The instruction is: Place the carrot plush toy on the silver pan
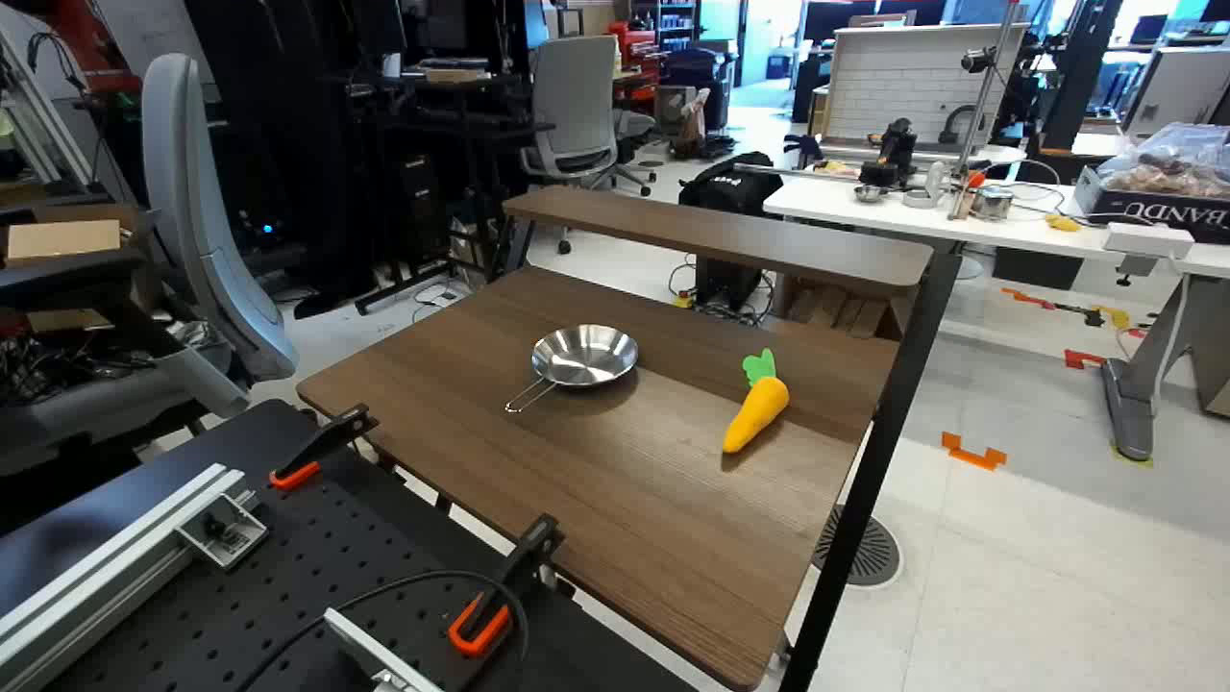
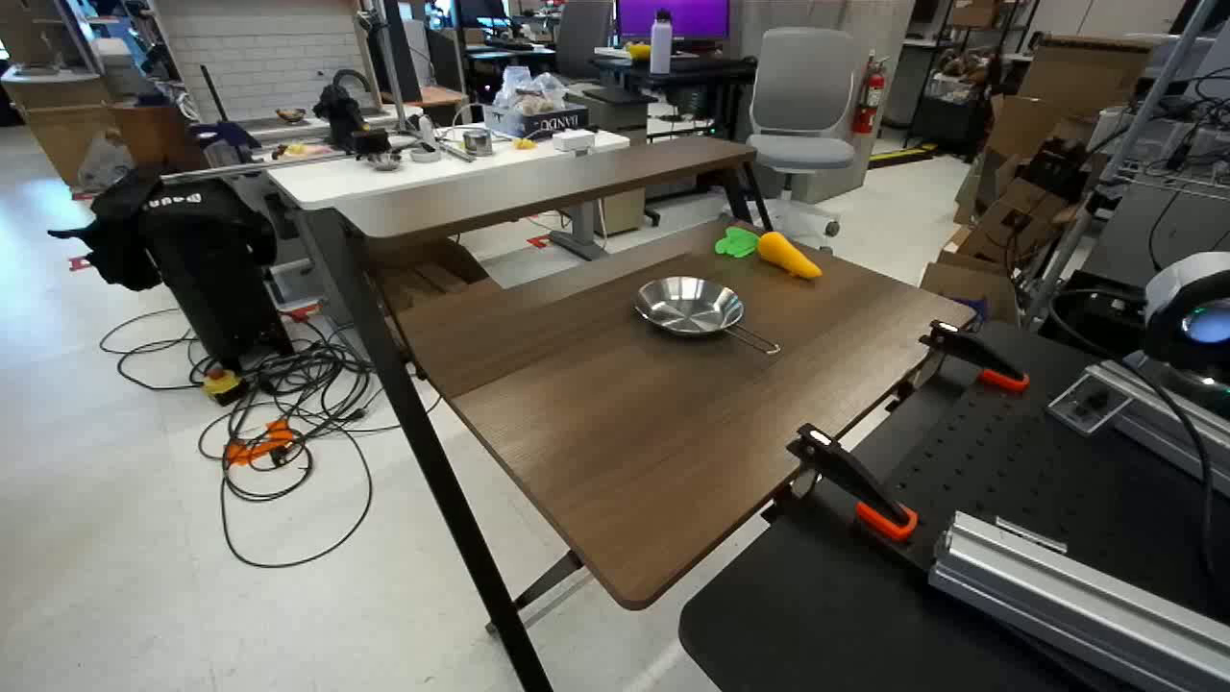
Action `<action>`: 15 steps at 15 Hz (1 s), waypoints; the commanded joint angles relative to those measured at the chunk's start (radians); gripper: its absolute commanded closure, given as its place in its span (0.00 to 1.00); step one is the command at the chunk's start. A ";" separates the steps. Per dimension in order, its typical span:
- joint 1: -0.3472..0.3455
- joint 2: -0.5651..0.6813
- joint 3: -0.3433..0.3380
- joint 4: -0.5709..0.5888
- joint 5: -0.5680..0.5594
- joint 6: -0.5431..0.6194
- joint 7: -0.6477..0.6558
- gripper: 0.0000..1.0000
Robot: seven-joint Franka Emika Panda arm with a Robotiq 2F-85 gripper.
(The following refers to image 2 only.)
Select black table leg frame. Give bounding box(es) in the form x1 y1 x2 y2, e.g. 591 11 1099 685
302 212 555 692

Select red fire extinguisher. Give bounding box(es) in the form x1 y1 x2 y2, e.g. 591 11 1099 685
855 54 890 136

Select black floor cables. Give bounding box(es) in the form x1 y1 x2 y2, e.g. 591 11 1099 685
98 304 382 575

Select black orange clamp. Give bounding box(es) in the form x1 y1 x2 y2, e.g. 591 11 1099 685
923 319 1031 398
788 422 920 546

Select orange power plug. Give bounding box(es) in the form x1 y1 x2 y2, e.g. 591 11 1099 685
223 419 296 466

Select silver frying pan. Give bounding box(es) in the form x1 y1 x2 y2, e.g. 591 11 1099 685
636 277 780 359

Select grey office chair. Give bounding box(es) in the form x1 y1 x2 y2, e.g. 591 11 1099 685
751 27 865 202

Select white topped back table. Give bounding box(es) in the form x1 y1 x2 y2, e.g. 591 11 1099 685
271 136 755 239

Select black orange clamp near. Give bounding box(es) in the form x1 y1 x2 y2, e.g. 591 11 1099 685
788 422 920 546

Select aluminium extrusion rail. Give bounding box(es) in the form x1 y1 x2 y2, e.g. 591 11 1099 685
931 513 1230 692

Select black device on table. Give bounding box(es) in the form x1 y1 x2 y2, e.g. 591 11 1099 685
316 80 389 158

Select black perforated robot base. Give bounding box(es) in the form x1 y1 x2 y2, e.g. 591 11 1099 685
681 325 1225 692

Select white black camera head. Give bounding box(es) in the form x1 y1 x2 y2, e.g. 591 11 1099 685
1141 252 1230 381

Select black orange clamp far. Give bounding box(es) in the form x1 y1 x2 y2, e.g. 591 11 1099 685
923 319 1031 398

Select purple monitor screen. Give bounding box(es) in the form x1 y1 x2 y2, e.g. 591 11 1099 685
614 0 730 41

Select white water bottle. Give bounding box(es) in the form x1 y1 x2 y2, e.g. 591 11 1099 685
651 9 672 72

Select cardboard boxes stack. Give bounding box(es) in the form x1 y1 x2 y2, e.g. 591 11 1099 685
923 39 1154 319

